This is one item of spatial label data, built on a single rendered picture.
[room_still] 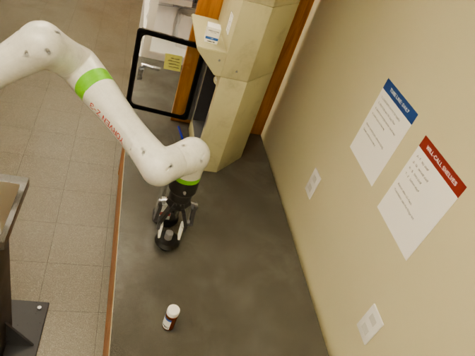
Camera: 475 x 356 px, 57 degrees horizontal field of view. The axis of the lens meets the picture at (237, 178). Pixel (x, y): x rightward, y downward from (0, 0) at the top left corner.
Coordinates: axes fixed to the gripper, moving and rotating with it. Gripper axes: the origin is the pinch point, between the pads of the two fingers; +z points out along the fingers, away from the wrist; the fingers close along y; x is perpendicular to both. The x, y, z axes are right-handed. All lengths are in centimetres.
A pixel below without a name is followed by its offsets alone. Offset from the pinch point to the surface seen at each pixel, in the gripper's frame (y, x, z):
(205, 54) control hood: -4, -45, -47
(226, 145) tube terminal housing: -24, -46, -8
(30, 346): 47, -9, 100
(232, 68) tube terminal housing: -16, -46, -44
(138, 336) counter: 8.3, 36.7, 7.4
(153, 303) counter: 4.1, 25.0, 7.4
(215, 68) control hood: -10, -46, -43
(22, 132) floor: 88, -177, 101
